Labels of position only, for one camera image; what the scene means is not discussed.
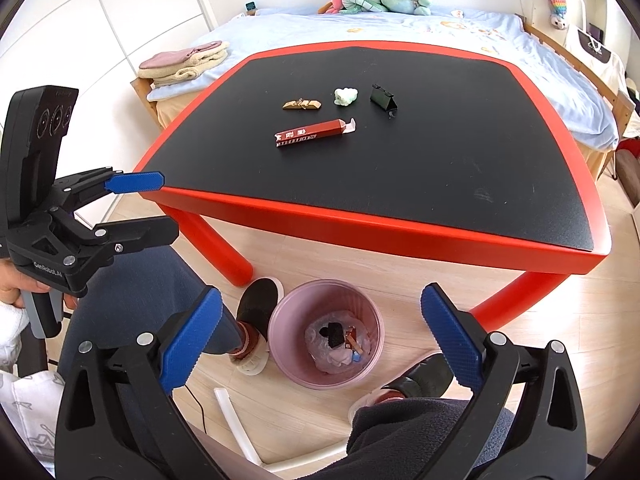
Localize right black slipper shoe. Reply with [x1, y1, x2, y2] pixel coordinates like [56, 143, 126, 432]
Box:
[348, 352, 454, 422]

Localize bed with blue sheet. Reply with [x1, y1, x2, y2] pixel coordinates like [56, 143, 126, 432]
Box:
[132, 10, 634, 177]

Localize left black slipper shoe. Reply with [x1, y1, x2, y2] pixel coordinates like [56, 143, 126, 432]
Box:
[229, 276, 284, 376]

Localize white plastic tube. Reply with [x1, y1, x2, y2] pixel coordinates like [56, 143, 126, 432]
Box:
[214, 388, 264, 467]

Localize white tote bag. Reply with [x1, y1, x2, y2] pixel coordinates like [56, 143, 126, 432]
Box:
[565, 26, 626, 93]

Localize person leg dark trousers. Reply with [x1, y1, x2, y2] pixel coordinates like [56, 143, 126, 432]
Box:
[56, 244, 244, 456]

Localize small teal clock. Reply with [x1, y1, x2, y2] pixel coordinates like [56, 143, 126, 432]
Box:
[245, 2, 257, 15]

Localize red carton box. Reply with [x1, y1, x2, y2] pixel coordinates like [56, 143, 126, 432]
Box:
[274, 118, 357, 148]
[344, 326, 364, 356]

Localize red black table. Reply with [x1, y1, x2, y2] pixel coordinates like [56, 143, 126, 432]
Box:
[138, 40, 612, 330]

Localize folded beige pink towels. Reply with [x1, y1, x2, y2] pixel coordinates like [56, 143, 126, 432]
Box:
[137, 40, 229, 87]

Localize rainbow hanging plush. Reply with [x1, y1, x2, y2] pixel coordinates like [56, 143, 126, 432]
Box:
[549, 0, 567, 30]

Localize pink trash bin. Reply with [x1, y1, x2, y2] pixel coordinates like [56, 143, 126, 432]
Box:
[268, 278, 385, 390]

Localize black slipper shoe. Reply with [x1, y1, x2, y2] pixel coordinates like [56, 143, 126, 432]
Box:
[348, 352, 454, 422]
[229, 276, 284, 376]

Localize green white crumpled wrapper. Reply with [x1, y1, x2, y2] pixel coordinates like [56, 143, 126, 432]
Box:
[334, 88, 358, 107]

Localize black binder clip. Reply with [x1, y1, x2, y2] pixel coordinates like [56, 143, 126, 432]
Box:
[370, 84, 397, 118]

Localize person left hand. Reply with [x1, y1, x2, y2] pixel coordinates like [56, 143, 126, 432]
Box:
[0, 259, 51, 308]

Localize red carton box lying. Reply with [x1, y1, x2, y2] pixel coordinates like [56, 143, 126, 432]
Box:
[274, 118, 357, 148]

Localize small tan wrapper piece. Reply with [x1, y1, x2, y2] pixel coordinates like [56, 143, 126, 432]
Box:
[282, 99, 322, 110]

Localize black hair scrunchie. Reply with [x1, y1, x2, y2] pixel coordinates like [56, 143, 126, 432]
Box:
[319, 322, 345, 349]

